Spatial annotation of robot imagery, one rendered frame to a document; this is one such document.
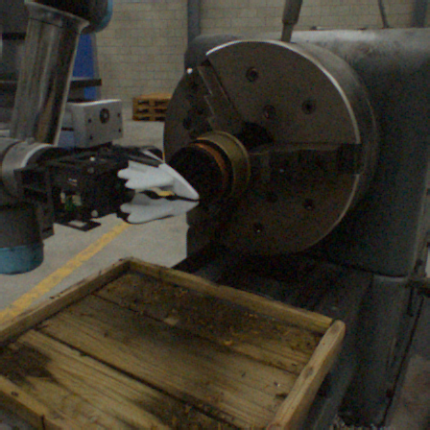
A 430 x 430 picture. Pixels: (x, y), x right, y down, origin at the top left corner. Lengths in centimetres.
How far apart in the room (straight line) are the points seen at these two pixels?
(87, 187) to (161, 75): 1115
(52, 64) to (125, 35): 1127
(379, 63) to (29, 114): 53
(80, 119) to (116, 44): 1114
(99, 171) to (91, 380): 23
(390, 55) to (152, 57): 1104
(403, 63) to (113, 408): 59
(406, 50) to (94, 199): 49
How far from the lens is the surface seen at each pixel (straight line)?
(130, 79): 1197
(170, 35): 1149
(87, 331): 60
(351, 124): 58
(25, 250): 66
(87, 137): 98
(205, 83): 61
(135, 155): 49
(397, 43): 74
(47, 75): 73
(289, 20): 64
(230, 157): 52
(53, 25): 73
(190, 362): 53
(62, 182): 49
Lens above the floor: 122
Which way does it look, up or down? 20 degrees down
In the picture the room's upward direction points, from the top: straight up
